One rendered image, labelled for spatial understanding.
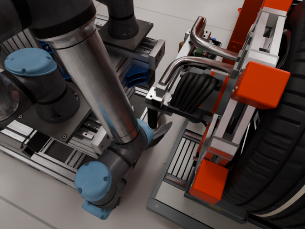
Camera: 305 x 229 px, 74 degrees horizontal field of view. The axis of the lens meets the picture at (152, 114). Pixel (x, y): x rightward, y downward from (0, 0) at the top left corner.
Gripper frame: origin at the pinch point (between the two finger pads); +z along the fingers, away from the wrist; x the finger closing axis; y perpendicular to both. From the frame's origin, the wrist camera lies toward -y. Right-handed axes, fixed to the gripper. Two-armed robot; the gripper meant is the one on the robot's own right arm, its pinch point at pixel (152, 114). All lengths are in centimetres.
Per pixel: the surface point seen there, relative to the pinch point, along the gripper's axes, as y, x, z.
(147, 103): 9.1, 0.6, -2.5
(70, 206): -83, 40, -38
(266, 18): 29.1, -22.0, 22.4
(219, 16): -83, 10, 211
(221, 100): 6.0, -19.7, 11.2
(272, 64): 29.0, -25.7, 5.8
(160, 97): 15.0, -3.8, -2.7
